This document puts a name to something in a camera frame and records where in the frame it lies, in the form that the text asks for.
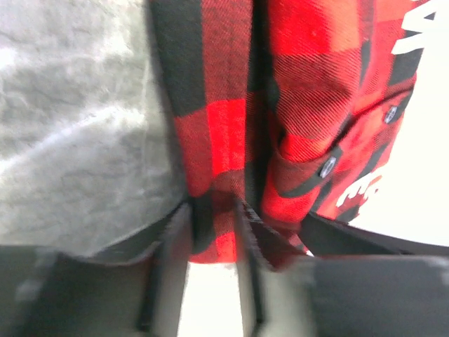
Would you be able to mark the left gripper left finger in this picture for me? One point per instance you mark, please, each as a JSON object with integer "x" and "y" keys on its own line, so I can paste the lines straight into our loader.
{"x": 132, "y": 288}

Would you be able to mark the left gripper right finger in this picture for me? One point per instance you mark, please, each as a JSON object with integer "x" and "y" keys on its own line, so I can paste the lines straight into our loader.
{"x": 288, "y": 291}

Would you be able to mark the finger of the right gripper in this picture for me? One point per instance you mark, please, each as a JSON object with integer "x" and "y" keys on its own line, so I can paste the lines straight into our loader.
{"x": 325, "y": 237}

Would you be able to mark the red black plaid shirt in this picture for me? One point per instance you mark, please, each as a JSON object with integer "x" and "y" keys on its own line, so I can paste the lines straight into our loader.
{"x": 291, "y": 106}

